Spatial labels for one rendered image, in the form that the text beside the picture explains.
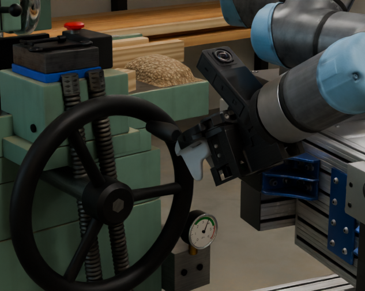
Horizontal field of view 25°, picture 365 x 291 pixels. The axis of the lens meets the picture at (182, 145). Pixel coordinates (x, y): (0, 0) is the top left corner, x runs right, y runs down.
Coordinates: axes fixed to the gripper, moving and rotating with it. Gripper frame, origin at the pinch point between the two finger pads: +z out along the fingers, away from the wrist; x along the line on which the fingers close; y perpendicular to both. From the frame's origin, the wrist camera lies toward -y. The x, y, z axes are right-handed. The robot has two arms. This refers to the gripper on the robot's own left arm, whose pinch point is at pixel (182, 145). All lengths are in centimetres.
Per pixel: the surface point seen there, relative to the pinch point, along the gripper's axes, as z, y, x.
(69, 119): 1.8, -6.9, -14.0
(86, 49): 7.6, -17.4, -4.9
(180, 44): 31.7, -23.4, 30.0
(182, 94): 20.8, -11.4, 18.4
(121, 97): 1.3, -8.2, -5.8
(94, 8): 251, -116, 158
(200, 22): 211, -88, 186
